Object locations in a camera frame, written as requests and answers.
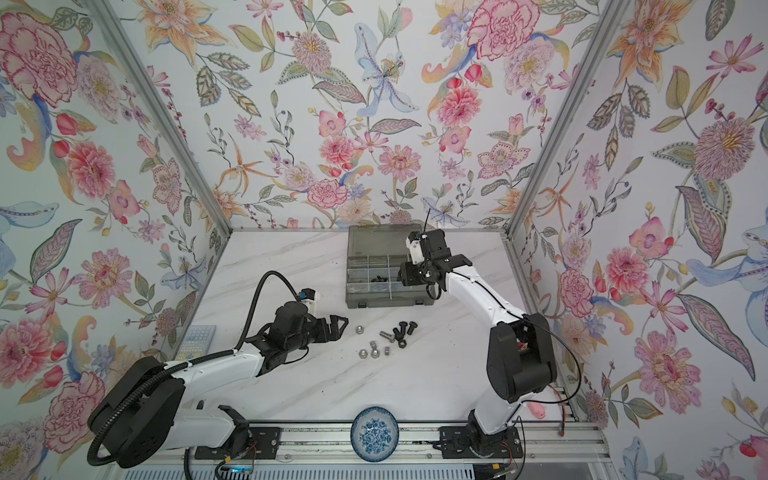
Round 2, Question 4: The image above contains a grey compartment organizer box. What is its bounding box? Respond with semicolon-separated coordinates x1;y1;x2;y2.
345;224;434;309

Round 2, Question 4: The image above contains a blue patterned ceramic plate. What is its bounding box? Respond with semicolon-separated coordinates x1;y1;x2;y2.
350;406;400;463

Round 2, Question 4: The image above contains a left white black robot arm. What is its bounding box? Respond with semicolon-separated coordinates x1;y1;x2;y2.
87;301;349;469

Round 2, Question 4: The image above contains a silver hex bolt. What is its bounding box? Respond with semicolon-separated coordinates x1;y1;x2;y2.
379;331;396;343

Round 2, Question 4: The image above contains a yellow grey calculator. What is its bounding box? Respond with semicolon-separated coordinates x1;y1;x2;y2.
175;325;216;361

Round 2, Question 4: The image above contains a pink small toy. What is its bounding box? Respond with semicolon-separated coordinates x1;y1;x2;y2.
526;402;547;420

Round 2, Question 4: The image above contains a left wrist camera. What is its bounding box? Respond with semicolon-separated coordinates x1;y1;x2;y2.
299;288;316;305

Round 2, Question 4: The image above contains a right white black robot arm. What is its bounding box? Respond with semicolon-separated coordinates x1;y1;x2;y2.
398;230;557;451

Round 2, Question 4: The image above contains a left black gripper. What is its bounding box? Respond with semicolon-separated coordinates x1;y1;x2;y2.
285;312;350;354

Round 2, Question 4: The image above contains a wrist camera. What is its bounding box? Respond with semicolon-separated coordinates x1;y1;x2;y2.
406;231;424;265
299;288;316;305

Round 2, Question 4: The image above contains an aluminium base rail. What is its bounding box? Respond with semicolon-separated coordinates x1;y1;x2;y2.
95;421;607;466

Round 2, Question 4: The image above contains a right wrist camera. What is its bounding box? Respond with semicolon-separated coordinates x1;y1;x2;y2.
406;231;424;265

